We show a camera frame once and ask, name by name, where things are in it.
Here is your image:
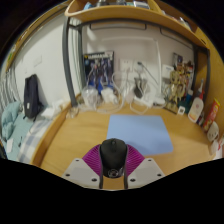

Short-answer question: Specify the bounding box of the white wall socket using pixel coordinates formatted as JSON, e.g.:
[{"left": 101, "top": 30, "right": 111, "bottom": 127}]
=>
[
  {"left": 119, "top": 59, "right": 134, "bottom": 73},
  {"left": 133, "top": 59, "right": 148, "bottom": 74}
]

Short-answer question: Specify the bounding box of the wooden shelf unit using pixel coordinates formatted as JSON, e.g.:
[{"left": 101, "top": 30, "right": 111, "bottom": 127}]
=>
[{"left": 64, "top": 0, "right": 208, "bottom": 49}]

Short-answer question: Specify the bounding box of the dark green power cable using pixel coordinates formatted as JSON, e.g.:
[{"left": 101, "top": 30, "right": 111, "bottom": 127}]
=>
[{"left": 137, "top": 60, "right": 159, "bottom": 86}]

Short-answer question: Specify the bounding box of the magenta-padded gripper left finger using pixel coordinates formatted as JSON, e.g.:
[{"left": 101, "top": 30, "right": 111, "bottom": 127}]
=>
[{"left": 62, "top": 143, "right": 104, "bottom": 190}]

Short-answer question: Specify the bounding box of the small clear cup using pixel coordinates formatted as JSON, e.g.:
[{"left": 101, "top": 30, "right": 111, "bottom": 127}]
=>
[{"left": 213, "top": 136, "right": 224, "bottom": 160}]

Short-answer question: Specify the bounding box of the black computer mouse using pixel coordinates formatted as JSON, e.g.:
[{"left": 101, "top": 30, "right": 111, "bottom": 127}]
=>
[{"left": 99, "top": 137, "right": 129, "bottom": 179}]

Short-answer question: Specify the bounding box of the white lotion bottle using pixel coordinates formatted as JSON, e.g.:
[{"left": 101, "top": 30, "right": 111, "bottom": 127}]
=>
[{"left": 187, "top": 96, "right": 205, "bottom": 124}]

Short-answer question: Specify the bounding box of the steel cup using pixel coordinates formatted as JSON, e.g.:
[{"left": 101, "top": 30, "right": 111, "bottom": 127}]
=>
[{"left": 133, "top": 77, "right": 148, "bottom": 98}]

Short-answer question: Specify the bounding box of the white wall box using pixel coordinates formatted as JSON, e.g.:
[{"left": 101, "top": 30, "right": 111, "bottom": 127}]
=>
[{"left": 161, "top": 63, "right": 174, "bottom": 79}]

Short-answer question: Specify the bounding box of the white power strip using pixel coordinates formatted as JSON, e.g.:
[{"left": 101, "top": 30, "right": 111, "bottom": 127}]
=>
[{"left": 129, "top": 95, "right": 166, "bottom": 108}]

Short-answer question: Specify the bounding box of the light blue mouse pad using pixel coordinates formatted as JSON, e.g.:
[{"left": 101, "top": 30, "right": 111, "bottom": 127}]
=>
[{"left": 106, "top": 114, "right": 175, "bottom": 157}]

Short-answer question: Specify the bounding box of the colourful figure box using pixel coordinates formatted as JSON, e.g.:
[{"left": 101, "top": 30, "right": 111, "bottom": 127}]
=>
[{"left": 172, "top": 52, "right": 195, "bottom": 78}]

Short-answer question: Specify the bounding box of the blue robot model kit box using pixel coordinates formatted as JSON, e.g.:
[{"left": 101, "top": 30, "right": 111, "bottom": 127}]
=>
[{"left": 82, "top": 50, "right": 115, "bottom": 93}]

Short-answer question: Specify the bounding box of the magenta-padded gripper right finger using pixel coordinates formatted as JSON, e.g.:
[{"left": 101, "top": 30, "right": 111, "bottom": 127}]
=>
[{"left": 123, "top": 143, "right": 166, "bottom": 190}]

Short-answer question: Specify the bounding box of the brown tree figurine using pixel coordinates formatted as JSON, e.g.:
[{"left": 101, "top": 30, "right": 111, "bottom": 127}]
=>
[{"left": 164, "top": 69, "right": 188, "bottom": 113}]

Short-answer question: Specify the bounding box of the black power adapter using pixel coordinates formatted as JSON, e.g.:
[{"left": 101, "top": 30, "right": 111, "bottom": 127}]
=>
[{"left": 133, "top": 85, "right": 144, "bottom": 99}]

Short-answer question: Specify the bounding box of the clear plastic cup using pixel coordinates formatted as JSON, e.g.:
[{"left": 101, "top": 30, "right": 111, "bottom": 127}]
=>
[{"left": 80, "top": 84, "right": 99, "bottom": 108}]

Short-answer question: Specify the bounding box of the black backpack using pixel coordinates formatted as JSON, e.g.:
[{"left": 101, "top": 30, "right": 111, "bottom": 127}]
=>
[{"left": 23, "top": 73, "right": 44, "bottom": 122}]

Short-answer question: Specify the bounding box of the dark spray bottle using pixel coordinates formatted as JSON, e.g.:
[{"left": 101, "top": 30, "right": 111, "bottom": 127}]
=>
[{"left": 196, "top": 78, "right": 206, "bottom": 101}]

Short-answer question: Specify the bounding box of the bed with teal blanket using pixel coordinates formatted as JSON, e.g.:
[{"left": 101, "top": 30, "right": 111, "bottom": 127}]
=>
[{"left": 0, "top": 101, "right": 56, "bottom": 164}]

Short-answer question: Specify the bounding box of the white charger block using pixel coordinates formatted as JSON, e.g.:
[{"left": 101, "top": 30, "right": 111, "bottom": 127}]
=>
[{"left": 99, "top": 87, "right": 116, "bottom": 104}]

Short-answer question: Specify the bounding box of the grey metal frame post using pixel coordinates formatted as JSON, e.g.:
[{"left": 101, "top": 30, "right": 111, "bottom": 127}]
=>
[
  {"left": 194, "top": 44, "right": 212, "bottom": 101},
  {"left": 61, "top": 16, "right": 84, "bottom": 108}
]

